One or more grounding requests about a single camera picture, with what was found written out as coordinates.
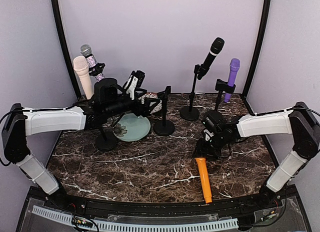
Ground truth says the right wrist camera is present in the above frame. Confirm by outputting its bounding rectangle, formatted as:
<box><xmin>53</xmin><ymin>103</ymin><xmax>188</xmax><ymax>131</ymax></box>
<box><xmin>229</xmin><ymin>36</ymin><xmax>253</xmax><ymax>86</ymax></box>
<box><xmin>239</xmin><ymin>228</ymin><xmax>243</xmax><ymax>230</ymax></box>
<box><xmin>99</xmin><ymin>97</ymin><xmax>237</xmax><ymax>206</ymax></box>
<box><xmin>201</xmin><ymin>117</ymin><xmax>215</xmax><ymax>141</ymax></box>

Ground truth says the right black frame post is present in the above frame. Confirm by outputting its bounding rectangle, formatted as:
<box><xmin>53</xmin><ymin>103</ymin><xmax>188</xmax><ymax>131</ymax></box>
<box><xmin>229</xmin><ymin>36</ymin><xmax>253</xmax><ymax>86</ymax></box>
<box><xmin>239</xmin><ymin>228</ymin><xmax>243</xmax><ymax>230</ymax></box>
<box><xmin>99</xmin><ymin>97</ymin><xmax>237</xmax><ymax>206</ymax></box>
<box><xmin>241</xmin><ymin>0</ymin><xmax>271</xmax><ymax>100</ymax></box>

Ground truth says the left black frame post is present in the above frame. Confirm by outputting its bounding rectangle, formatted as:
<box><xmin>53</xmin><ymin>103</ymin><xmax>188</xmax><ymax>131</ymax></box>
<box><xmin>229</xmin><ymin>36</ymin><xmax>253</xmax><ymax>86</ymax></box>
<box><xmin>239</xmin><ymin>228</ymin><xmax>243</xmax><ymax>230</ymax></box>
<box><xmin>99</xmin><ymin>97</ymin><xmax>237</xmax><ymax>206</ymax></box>
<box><xmin>51</xmin><ymin>0</ymin><xmax>82</xmax><ymax>99</ymax></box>

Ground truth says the glitter silver purple microphone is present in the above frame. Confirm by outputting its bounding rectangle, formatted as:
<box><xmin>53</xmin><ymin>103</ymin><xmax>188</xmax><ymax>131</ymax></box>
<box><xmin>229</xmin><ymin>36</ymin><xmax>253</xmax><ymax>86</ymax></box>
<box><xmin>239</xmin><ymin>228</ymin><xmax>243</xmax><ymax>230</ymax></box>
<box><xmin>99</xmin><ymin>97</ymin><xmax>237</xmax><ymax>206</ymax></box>
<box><xmin>80</xmin><ymin>44</ymin><xmax>105</xmax><ymax>82</ymax></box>

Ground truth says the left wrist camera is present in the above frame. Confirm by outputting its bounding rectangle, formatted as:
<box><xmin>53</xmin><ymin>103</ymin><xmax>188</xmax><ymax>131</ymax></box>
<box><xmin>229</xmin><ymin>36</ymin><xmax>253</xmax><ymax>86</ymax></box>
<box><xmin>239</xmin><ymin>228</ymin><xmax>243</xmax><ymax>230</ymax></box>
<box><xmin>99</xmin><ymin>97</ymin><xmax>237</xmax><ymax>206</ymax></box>
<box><xmin>123</xmin><ymin>70</ymin><xmax>145</xmax><ymax>100</ymax></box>

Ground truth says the orange microphone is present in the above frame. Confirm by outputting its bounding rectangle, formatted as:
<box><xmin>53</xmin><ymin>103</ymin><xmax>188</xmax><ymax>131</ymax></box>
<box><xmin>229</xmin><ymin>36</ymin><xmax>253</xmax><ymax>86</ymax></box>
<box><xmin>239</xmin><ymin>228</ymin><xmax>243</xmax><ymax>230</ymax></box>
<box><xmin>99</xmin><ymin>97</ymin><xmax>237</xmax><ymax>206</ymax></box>
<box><xmin>195</xmin><ymin>157</ymin><xmax>212</xmax><ymax>204</ymax></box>

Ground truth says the black stand of purple microphone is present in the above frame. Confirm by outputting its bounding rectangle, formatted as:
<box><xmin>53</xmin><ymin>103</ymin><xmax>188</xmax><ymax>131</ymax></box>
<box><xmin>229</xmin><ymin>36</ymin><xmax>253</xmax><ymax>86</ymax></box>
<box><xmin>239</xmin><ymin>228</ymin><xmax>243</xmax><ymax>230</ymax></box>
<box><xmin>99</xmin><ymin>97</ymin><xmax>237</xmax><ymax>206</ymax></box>
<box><xmin>201</xmin><ymin>79</ymin><xmax>236</xmax><ymax>124</ymax></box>

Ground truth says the empty black microphone stand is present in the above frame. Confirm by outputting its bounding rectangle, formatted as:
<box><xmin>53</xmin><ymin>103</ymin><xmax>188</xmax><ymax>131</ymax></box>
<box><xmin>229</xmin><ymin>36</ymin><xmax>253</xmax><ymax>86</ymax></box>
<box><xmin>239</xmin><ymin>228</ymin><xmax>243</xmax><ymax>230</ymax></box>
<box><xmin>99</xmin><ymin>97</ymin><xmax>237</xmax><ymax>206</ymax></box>
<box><xmin>153</xmin><ymin>86</ymin><xmax>175</xmax><ymax>136</ymax></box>

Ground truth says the black front rail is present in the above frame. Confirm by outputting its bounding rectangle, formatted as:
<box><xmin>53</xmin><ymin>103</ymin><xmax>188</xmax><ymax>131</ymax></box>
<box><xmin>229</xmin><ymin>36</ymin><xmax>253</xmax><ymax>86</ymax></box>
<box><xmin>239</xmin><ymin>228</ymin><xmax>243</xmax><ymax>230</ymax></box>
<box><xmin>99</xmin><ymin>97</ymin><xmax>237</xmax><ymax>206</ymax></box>
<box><xmin>44</xmin><ymin>191</ymin><xmax>276</xmax><ymax>219</ymax></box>

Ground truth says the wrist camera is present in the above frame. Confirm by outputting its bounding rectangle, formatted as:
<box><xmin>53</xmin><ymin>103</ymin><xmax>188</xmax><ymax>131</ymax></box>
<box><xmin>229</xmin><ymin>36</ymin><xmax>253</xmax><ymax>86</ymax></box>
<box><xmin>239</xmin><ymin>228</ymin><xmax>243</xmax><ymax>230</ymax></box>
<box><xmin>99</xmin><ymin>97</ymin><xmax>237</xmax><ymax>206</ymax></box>
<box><xmin>201</xmin><ymin>117</ymin><xmax>215</xmax><ymax>141</ymax></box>
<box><xmin>123</xmin><ymin>70</ymin><xmax>145</xmax><ymax>100</ymax></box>

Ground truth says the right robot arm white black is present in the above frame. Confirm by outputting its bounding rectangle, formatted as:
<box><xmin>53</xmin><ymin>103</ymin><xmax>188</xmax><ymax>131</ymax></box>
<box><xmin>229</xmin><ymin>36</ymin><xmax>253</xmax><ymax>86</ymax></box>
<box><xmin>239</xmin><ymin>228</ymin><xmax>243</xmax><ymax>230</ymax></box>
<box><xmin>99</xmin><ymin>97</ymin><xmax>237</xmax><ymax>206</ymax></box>
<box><xmin>194</xmin><ymin>102</ymin><xmax>320</xmax><ymax>209</ymax></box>

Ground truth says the white slotted cable duct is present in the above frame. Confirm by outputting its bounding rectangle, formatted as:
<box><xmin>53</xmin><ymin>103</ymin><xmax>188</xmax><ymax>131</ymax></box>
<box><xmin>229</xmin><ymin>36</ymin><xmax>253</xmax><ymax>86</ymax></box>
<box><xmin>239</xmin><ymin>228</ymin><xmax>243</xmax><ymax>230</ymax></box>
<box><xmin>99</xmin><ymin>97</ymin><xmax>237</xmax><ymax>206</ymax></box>
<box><xmin>31</xmin><ymin>205</ymin><xmax>238</xmax><ymax>231</ymax></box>

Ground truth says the black stand of cream microphone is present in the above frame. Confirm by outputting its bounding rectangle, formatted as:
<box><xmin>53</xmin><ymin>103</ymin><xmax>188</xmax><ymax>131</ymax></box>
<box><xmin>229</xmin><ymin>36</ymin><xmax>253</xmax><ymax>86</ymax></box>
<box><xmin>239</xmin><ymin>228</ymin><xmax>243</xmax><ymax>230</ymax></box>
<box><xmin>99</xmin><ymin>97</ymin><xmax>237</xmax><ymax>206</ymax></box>
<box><xmin>95</xmin><ymin>126</ymin><xmax>118</xmax><ymax>151</ymax></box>

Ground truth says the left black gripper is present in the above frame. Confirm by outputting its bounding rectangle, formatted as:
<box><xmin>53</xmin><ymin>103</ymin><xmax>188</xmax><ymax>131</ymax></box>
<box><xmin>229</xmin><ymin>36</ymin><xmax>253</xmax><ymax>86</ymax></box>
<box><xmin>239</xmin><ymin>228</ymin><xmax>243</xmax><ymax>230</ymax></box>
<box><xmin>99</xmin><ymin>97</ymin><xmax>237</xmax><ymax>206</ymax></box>
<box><xmin>104</xmin><ymin>89</ymin><xmax>161</xmax><ymax>118</ymax></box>

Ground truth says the cream pink microphone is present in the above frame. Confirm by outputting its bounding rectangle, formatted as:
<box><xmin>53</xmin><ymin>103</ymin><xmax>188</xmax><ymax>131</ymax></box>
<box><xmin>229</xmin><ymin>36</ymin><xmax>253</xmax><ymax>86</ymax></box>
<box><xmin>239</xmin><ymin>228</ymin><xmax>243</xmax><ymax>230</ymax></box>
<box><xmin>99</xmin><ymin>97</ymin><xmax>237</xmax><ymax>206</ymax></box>
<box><xmin>73</xmin><ymin>56</ymin><xmax>94</xmax><ymax>100</ymax></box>

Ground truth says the black microphone white ring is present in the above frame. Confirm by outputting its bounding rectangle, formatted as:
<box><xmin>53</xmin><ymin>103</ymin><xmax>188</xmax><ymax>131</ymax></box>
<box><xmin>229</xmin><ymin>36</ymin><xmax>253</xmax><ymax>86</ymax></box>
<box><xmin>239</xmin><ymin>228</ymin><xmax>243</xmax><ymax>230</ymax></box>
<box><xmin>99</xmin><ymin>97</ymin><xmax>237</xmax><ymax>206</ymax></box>
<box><xmin>196</xmin><ymin>37</ymin><xmax>225</xmax><ymax>80</ymax></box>

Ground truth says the floral patterned bowl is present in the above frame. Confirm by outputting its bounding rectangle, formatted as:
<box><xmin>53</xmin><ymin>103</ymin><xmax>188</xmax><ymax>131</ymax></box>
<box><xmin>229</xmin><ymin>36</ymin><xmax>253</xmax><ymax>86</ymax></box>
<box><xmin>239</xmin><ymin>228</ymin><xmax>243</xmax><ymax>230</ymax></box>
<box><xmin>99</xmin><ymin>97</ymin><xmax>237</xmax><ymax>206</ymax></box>
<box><xmin>139</xmin><ymin>92</ymin><xmax>162</xmax><ymax>114</ymax></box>

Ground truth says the light green plate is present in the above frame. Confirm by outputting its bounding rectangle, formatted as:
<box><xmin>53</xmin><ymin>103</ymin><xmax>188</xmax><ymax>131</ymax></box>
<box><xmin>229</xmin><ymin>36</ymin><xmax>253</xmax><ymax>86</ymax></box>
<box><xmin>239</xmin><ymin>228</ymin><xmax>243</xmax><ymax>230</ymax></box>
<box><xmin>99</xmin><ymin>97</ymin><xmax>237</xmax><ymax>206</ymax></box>
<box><xmin>112</xmin><ymin>113</ymin><xmax>151</xmax><ymax>142</ymax></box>

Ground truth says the black frame post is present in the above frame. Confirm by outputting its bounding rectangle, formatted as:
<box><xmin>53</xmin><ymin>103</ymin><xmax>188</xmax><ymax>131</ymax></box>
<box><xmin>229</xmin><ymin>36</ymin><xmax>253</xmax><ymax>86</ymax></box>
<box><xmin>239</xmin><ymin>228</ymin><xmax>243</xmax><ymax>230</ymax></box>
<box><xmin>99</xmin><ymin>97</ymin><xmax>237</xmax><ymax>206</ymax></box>
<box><xmin>51</xmin><ymin>0</ymin><xmax>82</xmax><ymax>99</ymax></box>
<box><xmin>241</xmin><ymin>0</ymin><xmax>271</xmax><ymax>100</ymax></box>

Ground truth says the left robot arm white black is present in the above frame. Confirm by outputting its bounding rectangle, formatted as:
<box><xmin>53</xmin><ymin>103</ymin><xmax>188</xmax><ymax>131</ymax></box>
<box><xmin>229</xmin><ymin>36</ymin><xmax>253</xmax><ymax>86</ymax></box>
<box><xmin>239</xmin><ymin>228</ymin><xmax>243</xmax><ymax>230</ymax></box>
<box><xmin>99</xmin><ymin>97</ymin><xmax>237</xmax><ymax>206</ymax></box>
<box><xmin>1</xmin><ymin>78</ymin><xmax>160</xmax><ymax>210</ymax></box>

